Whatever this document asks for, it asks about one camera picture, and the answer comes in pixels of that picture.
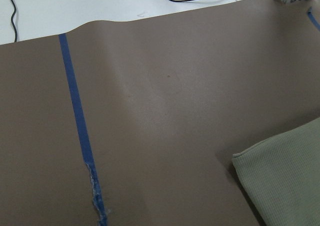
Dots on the olive green long-sleeve shirt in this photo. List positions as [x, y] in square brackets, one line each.
[281, 176]

